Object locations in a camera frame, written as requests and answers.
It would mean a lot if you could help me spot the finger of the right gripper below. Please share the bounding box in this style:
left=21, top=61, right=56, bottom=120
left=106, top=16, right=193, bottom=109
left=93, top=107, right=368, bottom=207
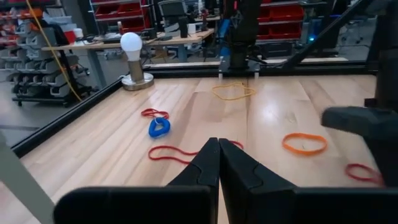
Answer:
left=371, top=138, right=398, bottom=188

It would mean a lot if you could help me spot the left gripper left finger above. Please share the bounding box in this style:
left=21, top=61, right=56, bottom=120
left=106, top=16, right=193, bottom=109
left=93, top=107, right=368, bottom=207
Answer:
left=53, top=138, right=221, bottom=224

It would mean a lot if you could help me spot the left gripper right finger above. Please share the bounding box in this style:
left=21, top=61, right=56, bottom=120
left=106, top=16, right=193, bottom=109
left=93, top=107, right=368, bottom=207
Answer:
left=219, top=138, right=398, bottom=224

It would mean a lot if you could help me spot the wooden desk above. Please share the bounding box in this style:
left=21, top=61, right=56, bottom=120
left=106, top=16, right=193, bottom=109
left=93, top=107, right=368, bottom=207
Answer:
left=41, top=28, right=216, bottom=91

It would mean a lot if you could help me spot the red rubber band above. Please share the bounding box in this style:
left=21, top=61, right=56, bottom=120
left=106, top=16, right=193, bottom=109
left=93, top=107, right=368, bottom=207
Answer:
left=147, top=140, right=245, bottom=166
left=344, top=162, right=385, bottom=185
left=140, top=107, right=170, bottom=121

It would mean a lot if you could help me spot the orange rubber band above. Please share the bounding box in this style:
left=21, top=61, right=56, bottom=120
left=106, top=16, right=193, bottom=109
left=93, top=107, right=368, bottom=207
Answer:
left=281, top=132, right=329, bottom=157

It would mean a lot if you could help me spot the blue coil wristband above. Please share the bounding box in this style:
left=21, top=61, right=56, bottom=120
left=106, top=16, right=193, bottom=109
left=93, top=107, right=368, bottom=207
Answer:
left=147, top=116, right=172, bottom=139

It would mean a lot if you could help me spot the yellow rubber band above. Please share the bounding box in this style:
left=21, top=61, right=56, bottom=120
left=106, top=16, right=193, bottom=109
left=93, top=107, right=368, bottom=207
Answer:
left=211, top=81, right=257, bottom=101

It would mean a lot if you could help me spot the rack of red bins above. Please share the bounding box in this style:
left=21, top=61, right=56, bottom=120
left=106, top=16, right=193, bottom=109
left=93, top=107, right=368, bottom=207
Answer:
left=90, top=0, right=157, bottom=35
left=257, top=0, right=306, bottom=42

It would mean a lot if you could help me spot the lamp with white bulb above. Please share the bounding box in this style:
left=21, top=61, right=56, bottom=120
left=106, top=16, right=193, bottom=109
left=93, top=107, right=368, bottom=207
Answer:
left=119, top=31, right=155, bottom=92

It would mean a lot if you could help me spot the storage rack with bins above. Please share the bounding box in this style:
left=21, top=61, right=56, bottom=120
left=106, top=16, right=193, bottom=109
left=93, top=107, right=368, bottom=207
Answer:
left=0, top=0, right=95, bottom=108

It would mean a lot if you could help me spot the black aluminium table frame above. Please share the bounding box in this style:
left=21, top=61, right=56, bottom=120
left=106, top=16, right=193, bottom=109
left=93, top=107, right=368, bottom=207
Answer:
left=11, top=0, right=398, bottom=158

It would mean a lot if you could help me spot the hanging yellow cord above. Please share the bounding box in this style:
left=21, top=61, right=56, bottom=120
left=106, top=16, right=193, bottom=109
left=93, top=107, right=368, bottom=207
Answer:
left=25, top=0, right=83, bottom=102

